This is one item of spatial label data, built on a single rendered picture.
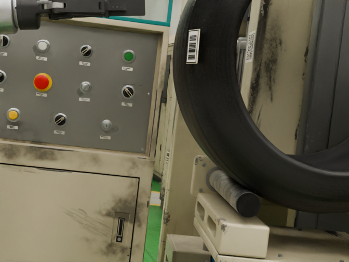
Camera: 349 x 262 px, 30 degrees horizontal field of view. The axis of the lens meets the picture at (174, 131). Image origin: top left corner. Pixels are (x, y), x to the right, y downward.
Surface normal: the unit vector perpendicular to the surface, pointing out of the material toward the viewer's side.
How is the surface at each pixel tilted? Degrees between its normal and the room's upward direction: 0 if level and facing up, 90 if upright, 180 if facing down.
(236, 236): 90
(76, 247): 90
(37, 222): 90
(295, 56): 90
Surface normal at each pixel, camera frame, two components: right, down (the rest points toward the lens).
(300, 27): 0.09, 0.07
